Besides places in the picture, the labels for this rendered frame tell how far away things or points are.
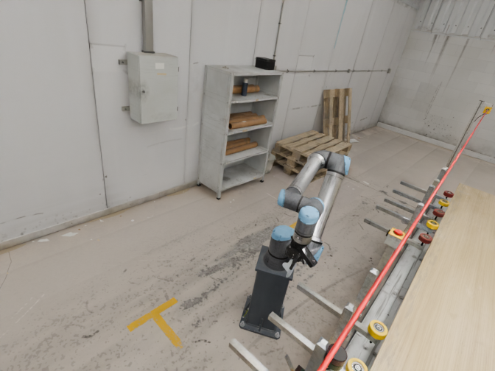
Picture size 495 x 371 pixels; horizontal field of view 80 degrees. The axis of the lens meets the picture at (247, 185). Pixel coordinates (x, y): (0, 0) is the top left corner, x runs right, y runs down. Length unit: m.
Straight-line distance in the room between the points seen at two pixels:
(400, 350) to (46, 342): 2.12
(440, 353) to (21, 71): 3.05
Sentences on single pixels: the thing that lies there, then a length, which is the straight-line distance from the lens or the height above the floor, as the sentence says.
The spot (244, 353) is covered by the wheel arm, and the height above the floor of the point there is 0.86.
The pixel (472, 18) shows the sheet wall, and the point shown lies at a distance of 8.82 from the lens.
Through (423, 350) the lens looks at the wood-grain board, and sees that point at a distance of 1.64.
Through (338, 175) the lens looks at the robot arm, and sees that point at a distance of 1.94.
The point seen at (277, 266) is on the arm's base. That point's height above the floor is 0.64.
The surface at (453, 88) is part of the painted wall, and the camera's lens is 8.74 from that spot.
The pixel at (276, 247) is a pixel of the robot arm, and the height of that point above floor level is 0.77.
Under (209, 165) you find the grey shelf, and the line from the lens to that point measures 3.73.
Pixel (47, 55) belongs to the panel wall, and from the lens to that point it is 2.85.
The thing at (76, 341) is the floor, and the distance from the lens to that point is 2.51.
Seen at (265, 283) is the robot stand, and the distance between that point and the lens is 2.13.
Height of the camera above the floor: 2.02
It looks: 29 degrees down
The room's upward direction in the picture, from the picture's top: 9 degrees clockwise
